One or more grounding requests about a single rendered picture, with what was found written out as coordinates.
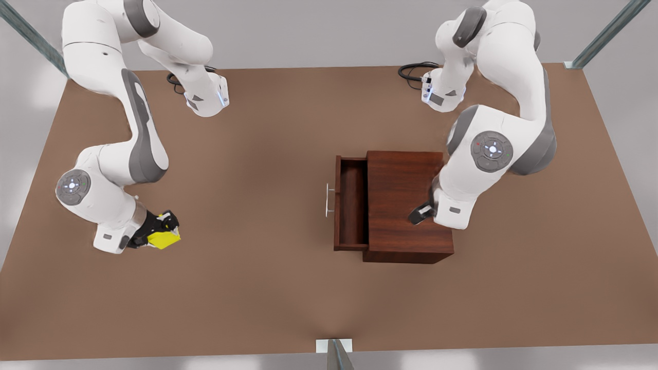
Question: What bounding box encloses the dark wooden cabinet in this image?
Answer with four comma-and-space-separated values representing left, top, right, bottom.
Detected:
362, 150, 455, 265

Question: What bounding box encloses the wooden drawer with silver handle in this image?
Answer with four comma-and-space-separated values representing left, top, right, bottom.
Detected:
325, 155, 370, 252

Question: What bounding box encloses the yellow block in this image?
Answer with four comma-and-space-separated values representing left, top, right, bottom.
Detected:
147, 228, 181, 250

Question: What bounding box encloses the silver frame post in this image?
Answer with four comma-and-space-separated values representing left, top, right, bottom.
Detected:
563, 0, 652, 70
315, 339, 355, 370
0, 0, 69, 79

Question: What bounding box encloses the black cable loop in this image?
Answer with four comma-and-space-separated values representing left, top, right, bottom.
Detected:
166, 65, 218, 95
398, 62, 441, 91

